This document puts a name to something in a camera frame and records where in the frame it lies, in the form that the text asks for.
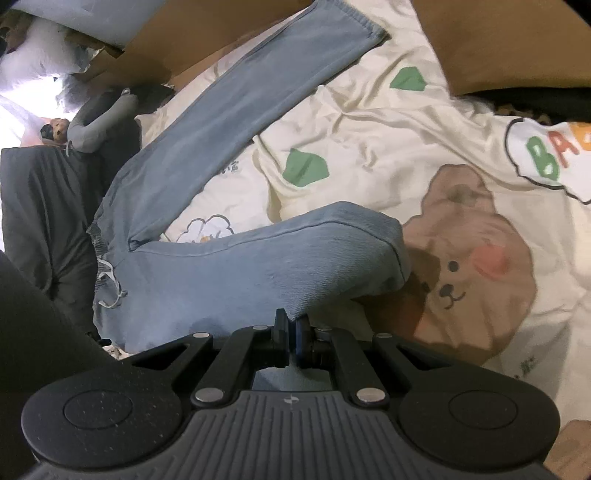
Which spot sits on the brown cloth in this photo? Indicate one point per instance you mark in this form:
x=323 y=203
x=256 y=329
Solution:
x=508 y=41

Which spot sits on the white fluffy cloth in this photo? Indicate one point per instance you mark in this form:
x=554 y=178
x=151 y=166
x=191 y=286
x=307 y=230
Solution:
x=37 y=60

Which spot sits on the blue denim pants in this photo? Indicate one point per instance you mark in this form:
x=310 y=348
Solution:
x=184 y=152

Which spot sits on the black garment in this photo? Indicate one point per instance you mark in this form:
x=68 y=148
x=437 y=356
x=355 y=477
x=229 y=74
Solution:
x=545 y=108

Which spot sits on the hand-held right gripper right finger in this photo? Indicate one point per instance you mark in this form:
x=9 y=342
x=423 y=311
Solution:
x=302 y=344

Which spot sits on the small brown plush toy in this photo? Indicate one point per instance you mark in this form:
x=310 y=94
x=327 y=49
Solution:
x=57 y=129

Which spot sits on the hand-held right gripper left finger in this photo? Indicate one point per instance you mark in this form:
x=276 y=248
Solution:
x=282 y=339

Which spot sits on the dark grey padded jacket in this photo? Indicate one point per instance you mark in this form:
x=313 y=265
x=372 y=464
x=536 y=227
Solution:
x=41 y=207

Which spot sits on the cream bear print bed sheet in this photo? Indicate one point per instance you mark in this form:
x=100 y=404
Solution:
x=369 y=129

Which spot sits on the flattened brown cardboard box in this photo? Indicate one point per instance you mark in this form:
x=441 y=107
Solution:
x=184 y=37

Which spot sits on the dark cloth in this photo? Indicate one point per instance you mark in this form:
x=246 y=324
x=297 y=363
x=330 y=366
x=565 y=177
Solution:
x=41 y=332

